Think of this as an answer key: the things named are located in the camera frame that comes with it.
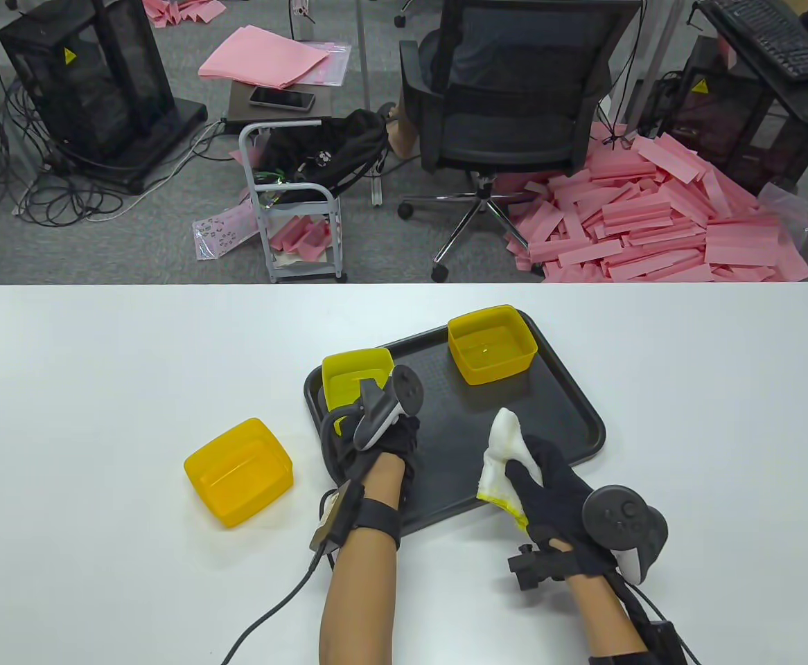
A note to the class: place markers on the person's left hand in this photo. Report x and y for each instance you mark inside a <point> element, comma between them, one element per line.
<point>409,457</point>

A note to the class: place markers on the grey left hand controller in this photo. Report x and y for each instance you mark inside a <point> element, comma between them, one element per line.
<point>387,409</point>

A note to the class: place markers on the black mesh equipment cabinet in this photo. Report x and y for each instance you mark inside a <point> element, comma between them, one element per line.
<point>723,118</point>
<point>85,90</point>

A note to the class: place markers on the person's left forearm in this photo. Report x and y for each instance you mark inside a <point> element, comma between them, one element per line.
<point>359,596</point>

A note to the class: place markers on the person's right forearm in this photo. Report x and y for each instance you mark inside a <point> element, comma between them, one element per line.
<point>605,616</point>

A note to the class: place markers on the black mesh office chair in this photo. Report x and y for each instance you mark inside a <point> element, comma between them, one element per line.
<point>515,131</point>

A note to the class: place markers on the flat clear plastic sleeve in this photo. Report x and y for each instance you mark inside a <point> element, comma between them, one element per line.
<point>335,66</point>

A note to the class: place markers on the scattered pink paper strips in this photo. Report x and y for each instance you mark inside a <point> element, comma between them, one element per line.
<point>182,10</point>

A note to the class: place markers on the printed clear plastic bag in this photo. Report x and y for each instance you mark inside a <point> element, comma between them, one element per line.
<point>220,232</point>

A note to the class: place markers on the crumpled clear plastic bag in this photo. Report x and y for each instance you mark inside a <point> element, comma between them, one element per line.
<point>792,208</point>

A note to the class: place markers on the small bunch of pink strips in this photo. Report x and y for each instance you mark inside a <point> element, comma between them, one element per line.
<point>300,235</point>

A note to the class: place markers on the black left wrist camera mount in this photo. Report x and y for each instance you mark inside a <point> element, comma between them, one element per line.
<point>376,519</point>

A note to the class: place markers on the person's right hand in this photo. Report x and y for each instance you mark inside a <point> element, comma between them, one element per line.
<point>556,492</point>

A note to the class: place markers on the black keyboard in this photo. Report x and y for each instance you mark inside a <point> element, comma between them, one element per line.
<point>771,34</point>

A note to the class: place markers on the yellow plastic food container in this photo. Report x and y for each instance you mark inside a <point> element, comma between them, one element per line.
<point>345,377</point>
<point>238,478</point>
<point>490,346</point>

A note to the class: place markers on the black backpack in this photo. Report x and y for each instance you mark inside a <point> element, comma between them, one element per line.
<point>335,152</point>

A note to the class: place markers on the white yellow-edged dish cloth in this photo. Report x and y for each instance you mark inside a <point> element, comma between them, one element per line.
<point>504,443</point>

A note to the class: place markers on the pile of pink foam strips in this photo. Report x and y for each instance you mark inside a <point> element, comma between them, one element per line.
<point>653,222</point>

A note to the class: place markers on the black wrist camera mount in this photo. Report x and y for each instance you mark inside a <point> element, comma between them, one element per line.
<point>376,519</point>
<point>667,644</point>

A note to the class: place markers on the black plastic tray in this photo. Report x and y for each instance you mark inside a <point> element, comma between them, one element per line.
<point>549,409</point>

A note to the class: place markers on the stack of pink sheets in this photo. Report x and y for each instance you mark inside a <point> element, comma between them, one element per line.
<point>265,59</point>

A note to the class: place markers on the grey right hand controller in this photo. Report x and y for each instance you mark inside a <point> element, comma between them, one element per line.
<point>622,526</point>

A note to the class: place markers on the grey hand controller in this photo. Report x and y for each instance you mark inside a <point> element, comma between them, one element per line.
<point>387,409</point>
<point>622,526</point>

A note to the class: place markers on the black smartphone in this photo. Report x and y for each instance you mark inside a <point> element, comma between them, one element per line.
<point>283,99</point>

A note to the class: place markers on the white desk leg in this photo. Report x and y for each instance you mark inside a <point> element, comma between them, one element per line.
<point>660,41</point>
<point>364,69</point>

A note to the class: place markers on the white rolling cart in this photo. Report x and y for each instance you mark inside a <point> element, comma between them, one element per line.
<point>258,208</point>

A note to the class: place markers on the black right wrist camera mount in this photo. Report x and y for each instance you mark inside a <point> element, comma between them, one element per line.
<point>667,644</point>

